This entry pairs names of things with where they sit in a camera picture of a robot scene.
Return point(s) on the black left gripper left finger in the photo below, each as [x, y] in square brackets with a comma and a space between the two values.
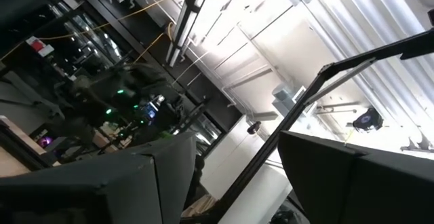
[101, 190]

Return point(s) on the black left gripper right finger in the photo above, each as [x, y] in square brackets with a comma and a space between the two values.
[366, 190]

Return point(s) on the dark background robot station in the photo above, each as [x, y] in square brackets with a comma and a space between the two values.
[125, 95]

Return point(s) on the small black ceiling device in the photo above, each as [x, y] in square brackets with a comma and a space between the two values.
[253, 127]

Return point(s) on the red and white sign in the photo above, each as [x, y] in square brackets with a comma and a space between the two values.
[40, 45]

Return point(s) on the long ceiling light fixture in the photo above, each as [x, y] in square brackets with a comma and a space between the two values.
[183, 20]

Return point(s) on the black overhead camera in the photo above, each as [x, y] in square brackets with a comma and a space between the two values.
[368, 119]

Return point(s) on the white ceiling duct box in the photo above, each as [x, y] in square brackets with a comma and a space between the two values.
[286, 98]

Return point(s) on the black aluminium rig frame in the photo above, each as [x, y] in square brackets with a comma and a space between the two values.
[373, 52]

